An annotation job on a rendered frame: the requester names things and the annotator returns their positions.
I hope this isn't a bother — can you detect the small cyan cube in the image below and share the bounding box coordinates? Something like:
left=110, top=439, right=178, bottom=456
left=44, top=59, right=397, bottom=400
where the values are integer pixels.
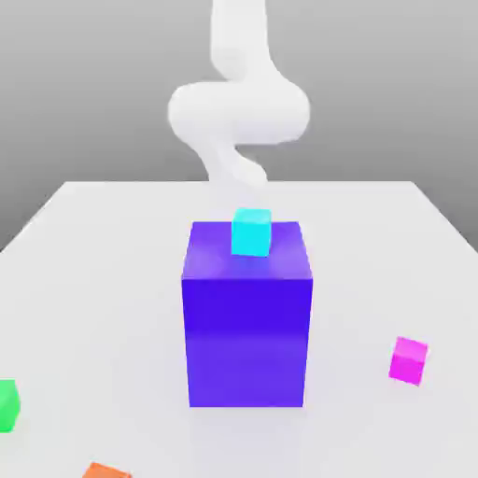
left=231, top=207, right=273, bottom=258

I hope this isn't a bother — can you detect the small magenta cube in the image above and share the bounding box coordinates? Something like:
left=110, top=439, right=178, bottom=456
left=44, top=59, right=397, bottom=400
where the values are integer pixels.
left=387, top=335, right=429, bottom=387

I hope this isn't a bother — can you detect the small orange cube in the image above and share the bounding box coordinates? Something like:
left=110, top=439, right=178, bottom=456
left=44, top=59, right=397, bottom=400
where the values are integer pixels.
left=80, top=461, right=134, bottom=478

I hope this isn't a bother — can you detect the small green cube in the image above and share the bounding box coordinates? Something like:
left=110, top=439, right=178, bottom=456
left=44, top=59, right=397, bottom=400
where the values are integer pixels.
left=0, top=378, right=21, bottom=434

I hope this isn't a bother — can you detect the large purple box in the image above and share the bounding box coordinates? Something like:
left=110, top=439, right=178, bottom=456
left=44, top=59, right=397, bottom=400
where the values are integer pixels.
left=180, top=220, right=314, bottom=409

